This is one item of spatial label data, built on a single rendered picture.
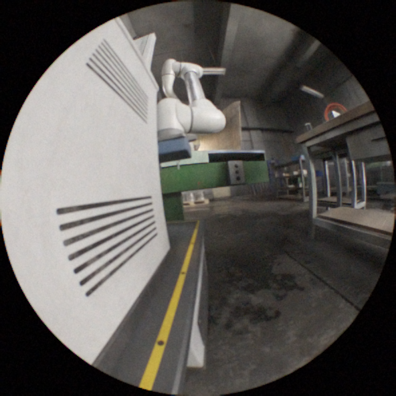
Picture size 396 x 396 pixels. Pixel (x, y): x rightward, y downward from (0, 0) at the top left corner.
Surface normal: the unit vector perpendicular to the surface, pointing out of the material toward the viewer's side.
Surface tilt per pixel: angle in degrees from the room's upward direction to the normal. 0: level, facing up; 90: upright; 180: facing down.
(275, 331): 0
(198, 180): 90
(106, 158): 90
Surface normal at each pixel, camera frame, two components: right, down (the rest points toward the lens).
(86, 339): 0.99, -0.11
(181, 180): 0.14, 0.04
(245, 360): -0.11, -0.99
